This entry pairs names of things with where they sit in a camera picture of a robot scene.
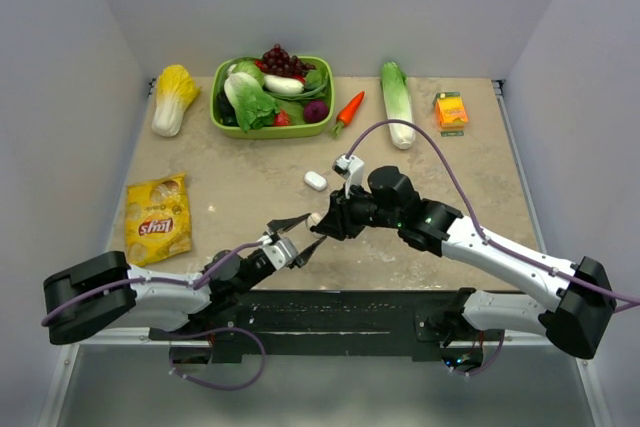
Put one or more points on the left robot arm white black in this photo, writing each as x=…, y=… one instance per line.
x=107, y=291

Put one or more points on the purple onion in basket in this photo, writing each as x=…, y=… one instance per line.
x=315, y=111

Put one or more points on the yellow napa cabbage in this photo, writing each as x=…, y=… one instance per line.
x=176, y=90

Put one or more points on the white radish in basket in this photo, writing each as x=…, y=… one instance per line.
x=283, y=85

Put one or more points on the green lettuce in basket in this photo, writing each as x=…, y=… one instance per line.
x=254, y=108

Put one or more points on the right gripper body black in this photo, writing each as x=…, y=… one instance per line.
x=358, y=211

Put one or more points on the red grape bunch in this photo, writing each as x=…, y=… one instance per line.
x=278, y=61

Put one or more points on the orange toy carrot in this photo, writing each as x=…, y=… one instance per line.
x=346, y=115

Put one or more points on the yellow lays chips bag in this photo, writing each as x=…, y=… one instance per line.
x=157, y=222

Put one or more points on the pink earbud charging case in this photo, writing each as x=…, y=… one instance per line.
x=313, y=220

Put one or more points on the white earbud charging case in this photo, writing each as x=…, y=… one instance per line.
x=315, y=180

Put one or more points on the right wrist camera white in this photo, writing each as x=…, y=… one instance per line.
x=351, y=169

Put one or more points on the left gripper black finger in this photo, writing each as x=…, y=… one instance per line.
x=305, y=255
x=277, y=226

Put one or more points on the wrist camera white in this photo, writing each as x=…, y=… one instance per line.
x=267, y=239
x=351, y=169

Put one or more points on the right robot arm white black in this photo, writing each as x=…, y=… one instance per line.
x=558, y=299

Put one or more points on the green white napa cabbage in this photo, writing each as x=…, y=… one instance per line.
x=397, y=102

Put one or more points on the red strawberry in basket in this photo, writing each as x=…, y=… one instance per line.
x=282, y=119

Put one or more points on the orange juice carton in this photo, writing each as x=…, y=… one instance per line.
x=450, y=113

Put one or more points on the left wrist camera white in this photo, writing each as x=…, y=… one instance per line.
x=267, y=239

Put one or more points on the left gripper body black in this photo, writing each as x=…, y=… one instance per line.
x=289, y=262

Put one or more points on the green plastic basket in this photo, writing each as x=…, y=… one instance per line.
x=278, y=132

